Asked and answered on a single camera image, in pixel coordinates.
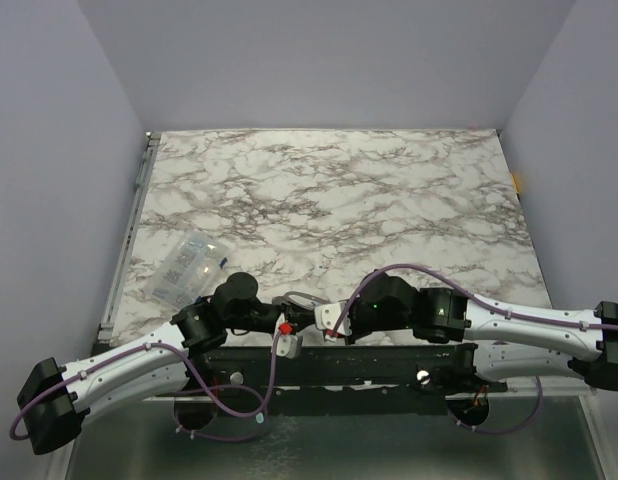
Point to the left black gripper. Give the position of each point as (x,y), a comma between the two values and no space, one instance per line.
(299,323)

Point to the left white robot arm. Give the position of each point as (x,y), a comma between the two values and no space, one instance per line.
(56,400)

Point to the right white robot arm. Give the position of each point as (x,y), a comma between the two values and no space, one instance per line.
(572,343)

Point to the clear plastic parts box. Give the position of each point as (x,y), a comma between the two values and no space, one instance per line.
(188,270)

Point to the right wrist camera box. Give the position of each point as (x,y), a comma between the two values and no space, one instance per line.
(326,317)

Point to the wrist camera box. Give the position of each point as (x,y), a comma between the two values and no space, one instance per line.
(289,346)
(326,317)

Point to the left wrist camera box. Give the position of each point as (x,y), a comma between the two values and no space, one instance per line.
(289,346)

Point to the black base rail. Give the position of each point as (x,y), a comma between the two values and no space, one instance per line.
(349,380)

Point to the left side metal rail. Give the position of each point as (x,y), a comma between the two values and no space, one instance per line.
(147,158)

